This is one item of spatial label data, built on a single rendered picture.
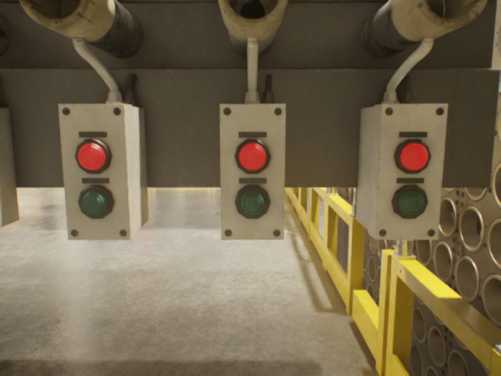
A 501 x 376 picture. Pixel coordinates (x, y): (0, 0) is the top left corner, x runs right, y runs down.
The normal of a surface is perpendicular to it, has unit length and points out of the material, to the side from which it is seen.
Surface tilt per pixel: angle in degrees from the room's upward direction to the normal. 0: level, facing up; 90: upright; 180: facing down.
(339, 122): 90
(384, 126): 90
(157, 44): 90
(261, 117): 90
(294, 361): 0
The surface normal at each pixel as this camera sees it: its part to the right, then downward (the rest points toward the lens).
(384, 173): 0.00, 0.16
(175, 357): 0.00, -0.99
